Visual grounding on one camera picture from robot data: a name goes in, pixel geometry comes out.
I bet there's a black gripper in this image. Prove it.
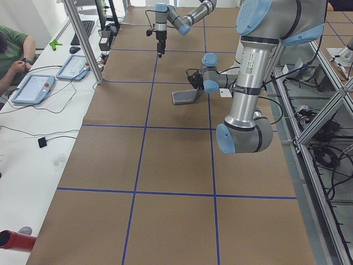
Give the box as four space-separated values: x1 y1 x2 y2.
156 30 167 57

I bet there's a pink and grey towel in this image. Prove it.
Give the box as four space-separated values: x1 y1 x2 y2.
172 89 204 105

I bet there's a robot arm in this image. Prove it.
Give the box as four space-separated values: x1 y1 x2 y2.
151 0 217 58
216 1 327 154

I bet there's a black power adapter box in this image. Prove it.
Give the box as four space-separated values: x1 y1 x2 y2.
99 30 113 51

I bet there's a black keyboard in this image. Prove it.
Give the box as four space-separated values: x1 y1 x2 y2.
70 20 95 46

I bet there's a teach pendant far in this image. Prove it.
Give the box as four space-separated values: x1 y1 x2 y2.
56 55 90 81

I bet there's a teach pendant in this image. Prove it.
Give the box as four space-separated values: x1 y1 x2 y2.
11 75 55 105
56 55 90 81

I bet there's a black computer mouse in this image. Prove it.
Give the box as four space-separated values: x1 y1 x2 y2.
69 46 81 54

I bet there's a green clamp tool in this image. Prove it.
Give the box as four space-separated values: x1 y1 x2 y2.
49 39 63 51

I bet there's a teach pendant near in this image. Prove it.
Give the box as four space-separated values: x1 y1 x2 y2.
11 75 55 105

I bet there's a person in green shirt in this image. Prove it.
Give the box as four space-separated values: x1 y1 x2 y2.
1 25 38 94

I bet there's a small black square pad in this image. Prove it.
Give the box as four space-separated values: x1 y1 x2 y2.
38 137 47 149

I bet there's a red cylinder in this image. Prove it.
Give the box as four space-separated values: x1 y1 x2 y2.
1 230 36 253

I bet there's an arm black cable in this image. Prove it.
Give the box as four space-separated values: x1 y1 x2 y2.
145 10 157 30
185 49 320 125

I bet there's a white central pedestal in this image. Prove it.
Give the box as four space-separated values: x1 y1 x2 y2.
217 41 249 99

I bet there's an aluminium frame post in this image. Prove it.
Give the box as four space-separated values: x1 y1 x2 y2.
63 0 103 84

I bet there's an aluminium frame structure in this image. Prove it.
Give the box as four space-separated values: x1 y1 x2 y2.
266 36 352 264

